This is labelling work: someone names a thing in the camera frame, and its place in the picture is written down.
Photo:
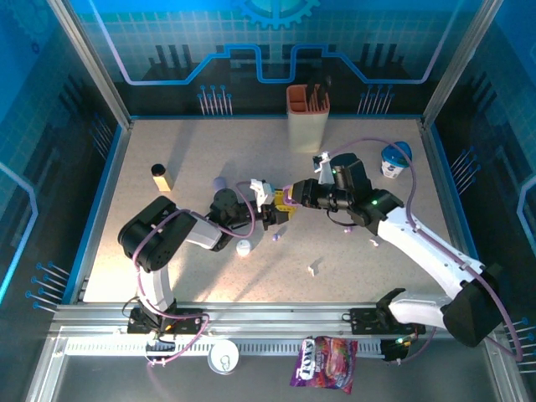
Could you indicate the mauve earbud charging case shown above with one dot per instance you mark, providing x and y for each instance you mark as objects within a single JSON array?
[{"x": 287, "y": 197}]

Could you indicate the lavender earbud charging case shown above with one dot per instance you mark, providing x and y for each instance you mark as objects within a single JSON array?
[{"x": 219, "y": 182}]

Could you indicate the white earbud charging case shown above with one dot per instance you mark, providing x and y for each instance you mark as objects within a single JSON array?
[{"x": 243, "y": 248}]

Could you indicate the white earbud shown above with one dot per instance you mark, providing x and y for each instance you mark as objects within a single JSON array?
[
  {"x": 312, "y": 270},
  {"x": 374, "y": 242}
]

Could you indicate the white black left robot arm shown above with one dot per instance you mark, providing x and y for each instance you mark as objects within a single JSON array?
[{"x": 146, "y": 243}]

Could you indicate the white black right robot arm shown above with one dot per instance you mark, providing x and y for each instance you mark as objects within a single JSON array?
[{"x": 473, "y": 314}]

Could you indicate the beige utensil holder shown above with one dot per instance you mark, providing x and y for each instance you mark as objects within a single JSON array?
[{"x": 305, "y": 130}]

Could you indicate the small bottle with black cap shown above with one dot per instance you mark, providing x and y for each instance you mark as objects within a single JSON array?
[{"x": 162, "y": 182}]

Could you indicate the blue table edge strip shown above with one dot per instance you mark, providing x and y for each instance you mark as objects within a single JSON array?
[
  {"x": 209, "y": 117},
  {"x": 96, "y": 209},
  {"x": 457, "y": 201}
]

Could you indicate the black kitchen utensil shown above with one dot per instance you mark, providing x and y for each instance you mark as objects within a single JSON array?
[{"x": 326, "y": 92}]

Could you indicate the white pull-tab can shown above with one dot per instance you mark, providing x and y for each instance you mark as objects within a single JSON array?
[{"x": 223, "y": 356}]

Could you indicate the purple candy bag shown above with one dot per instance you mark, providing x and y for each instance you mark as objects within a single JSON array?
[{"x": 324, "y": 362}]

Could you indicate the black controller box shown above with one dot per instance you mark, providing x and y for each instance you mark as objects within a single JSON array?
[{"x": 393, "y": 352}]

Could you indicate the grey metal shelf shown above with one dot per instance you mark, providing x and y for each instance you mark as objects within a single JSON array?
[{"x": 104, "y": 381}]

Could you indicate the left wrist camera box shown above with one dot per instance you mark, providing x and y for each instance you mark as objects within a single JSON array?
[{"x": 260, "y": 193}]

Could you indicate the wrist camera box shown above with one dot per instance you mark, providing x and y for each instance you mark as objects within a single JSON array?
[
  {"x": 260, "y": 193},
  {"x": 323, "y": 167}
]

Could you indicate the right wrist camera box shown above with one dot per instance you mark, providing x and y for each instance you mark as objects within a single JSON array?
[{"x": 323, "y": 167}]

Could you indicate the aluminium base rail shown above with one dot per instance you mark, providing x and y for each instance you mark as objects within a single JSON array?
[{"x": 272, "y": 318}]

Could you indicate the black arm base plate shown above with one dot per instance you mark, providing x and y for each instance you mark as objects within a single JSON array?
[
  {"x": 364, "y": 322},
  {"x": 188, "y": 324}
]

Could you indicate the aluminium frame post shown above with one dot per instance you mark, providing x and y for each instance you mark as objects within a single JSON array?
[
  {"x": 93, "y": 63},
  {"x": 458, "y": 63}
]

